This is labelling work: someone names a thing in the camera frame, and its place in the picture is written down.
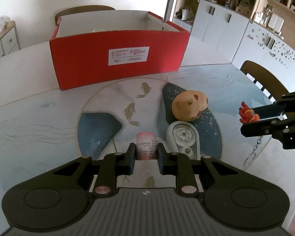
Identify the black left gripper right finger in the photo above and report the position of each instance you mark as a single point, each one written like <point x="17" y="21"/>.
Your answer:
<point x="178" y="165"/>

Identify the brown wooden chair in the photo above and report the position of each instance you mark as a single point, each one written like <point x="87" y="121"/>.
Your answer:
<point x="81" y="9"/>

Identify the yellow spotted plush toy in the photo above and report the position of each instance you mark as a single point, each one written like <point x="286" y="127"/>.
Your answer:
<point x="189" y="105"/>

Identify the red cardboard box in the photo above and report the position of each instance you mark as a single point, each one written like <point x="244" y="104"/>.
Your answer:
<point x="94" y="47"/>

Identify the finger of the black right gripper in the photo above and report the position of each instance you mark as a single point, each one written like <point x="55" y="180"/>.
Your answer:
<point x="265" y="128"/>
<point x="272" y="110"/>

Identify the white sideboard cabinet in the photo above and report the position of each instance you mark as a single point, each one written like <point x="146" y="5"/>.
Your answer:
<point x="8" y="39"/>

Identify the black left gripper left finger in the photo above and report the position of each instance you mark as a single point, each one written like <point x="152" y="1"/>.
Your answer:
<point x="110" y="168"/>

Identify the red dragon plush keychain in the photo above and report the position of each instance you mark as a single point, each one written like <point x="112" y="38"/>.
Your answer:
<point x="247" y="115"/>

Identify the white wall cabinet unit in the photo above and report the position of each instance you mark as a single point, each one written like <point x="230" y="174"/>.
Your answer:
<point x="234" y="31"/>

